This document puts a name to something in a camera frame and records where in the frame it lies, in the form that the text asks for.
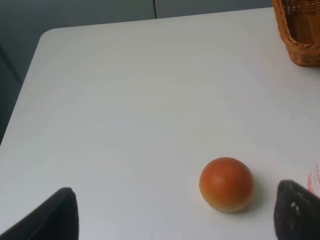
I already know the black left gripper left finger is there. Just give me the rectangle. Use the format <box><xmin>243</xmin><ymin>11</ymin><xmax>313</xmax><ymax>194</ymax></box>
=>
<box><xmin>0</xmin><ymin>187</ymin><xmax>79</xmax><ymax>240</ymax></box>

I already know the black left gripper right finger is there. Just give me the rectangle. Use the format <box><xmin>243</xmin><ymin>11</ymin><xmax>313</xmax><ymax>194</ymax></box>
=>
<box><xmin>273</xmin><ymin>180</ymin><xmax>320</xmax><ymax>240</ymax></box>

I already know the brown wicker basket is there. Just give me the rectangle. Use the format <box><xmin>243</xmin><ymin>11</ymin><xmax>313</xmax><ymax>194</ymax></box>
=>
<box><xmin>272</xmin><ymin>0</ymin><xmax>320</xmax><ymax>67</ymax></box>

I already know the pink bottle white cap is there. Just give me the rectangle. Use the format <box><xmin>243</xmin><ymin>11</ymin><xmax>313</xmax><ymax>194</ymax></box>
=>
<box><xmin>307</xmin><ymin>162</ymin><xmax>320</xmax><ymax>197</ymax></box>

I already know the red-orange round fruit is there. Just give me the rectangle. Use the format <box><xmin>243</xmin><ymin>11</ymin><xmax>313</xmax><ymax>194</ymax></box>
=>
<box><xmin>199</xmin><ymin>157</ymin><xmax>255</xmax><ymax>213</ymax></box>

